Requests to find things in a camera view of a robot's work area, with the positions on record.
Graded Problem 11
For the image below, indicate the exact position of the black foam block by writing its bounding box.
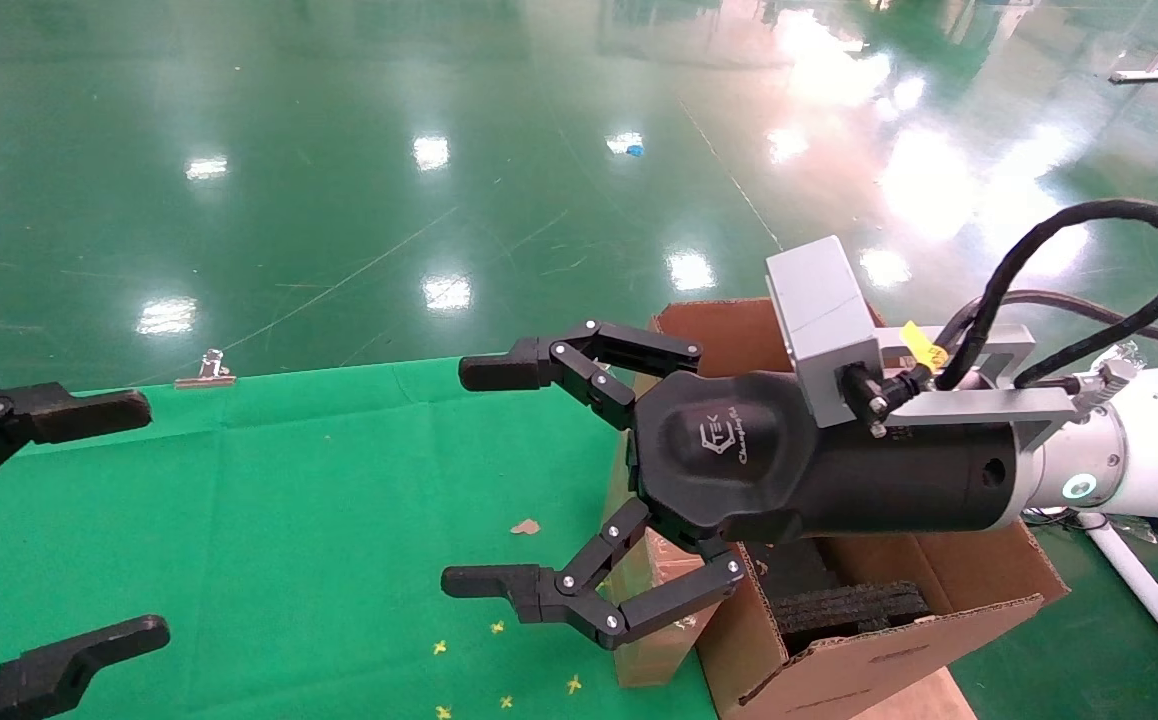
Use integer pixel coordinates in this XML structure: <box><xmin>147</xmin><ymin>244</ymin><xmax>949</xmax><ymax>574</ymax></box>
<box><xmin>772</xmin><ymin>580</ymin><xmax>932</xmax><ymax>656</ymax></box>

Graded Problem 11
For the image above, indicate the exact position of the black carton padding sheet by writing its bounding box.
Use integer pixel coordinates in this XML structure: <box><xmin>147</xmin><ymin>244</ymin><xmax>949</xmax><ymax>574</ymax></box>
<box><xmin>744</xmin><ymin>540</ymin><xmax>840</xmax><ymax>601</ymax></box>

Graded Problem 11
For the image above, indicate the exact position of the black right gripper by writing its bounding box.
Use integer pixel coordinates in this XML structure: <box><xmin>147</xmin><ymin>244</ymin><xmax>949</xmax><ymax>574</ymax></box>
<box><xmin>441</xmin><ymin>320</ymin><xmax>1027</xmax><ymax>651</ymax></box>

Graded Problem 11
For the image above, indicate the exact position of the white tube frame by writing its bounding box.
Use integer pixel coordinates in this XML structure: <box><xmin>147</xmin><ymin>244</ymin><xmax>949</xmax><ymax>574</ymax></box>
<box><xmin>1079</xmin><ymin>512</ymin><xmax>1158</xmax><ymax>701</ymax></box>

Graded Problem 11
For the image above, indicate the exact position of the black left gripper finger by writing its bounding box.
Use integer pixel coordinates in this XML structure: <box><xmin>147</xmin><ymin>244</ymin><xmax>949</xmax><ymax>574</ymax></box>
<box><xmin>0</xmin><ymin>378</ymin><xmax>153</xmax><ymax>513</ymax></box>
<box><xmin>0</xmin><ymin>615</ymin><xmax>171</xmax><ymax>720</ymax></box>

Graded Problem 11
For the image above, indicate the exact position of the thin black camera cable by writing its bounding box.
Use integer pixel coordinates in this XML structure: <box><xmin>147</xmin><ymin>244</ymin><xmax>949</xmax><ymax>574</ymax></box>
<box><xmin>939</xmin><ymin>289</ymin><xmax>1158</xmax><ymax>353</ymax></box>

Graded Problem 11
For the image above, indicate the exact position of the black sleeved loop cable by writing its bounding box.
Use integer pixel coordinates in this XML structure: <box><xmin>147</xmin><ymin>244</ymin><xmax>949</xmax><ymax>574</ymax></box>
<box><xmin>929</xmin><ymin>199</ymin><xmax>1158</xmax><ymax>393</ymax></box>

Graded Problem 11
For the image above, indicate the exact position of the green table cloth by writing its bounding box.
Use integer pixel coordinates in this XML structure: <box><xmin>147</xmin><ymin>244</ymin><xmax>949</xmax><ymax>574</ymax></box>
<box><xmin>0</xmin><ymin>350</ymin><xmax>720</xmax><ymax>720</ymax></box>

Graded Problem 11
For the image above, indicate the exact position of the large open cardboard carton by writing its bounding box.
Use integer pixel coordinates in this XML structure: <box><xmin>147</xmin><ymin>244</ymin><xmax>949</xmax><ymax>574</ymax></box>
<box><xmin>604</xmin><ymin>298</ymin><xmax>1070</xmax><ymax>720</ymax></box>

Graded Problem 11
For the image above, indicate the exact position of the silver camera mounting bracket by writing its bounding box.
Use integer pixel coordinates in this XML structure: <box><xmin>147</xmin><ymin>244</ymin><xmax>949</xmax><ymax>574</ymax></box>
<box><xmin>869</xmin><ymin>322</ymin><xmax>1105</xmax><ymax>453</ymax></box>

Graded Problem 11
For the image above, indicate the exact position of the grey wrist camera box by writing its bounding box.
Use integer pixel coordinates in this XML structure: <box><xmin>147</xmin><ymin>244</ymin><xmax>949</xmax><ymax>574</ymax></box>
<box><xmin>765</xmin><ymin>236</ymin><xmax>885</xmax><ymax>429</ymax></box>

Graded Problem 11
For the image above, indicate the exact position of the narrow taped cardboard box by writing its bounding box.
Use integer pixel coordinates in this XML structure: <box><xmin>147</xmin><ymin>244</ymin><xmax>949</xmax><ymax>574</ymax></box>
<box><xmin>602</xmin><ymin>430</ymin><xmax>740</xmax><ymax>689</ymax></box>

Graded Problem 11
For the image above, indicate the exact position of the silver binder clip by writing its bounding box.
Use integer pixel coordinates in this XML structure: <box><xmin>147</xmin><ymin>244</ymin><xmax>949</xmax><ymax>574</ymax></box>
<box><xmin>174</xmin><ymin>349</ymin><xmax>238</xmax><ymax>389</ymax></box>

